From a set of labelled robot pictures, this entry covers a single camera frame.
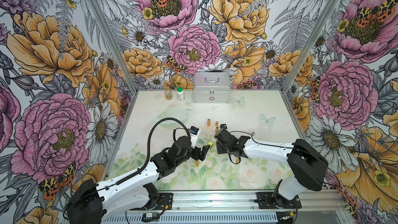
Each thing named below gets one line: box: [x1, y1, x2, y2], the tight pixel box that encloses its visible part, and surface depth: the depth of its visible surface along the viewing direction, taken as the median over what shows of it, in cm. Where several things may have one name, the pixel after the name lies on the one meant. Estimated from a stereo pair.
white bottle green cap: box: [176, 86, 186, 102], surface depth 114 cm
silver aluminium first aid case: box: [193, 71, 232, 104], surface depth 113 cm
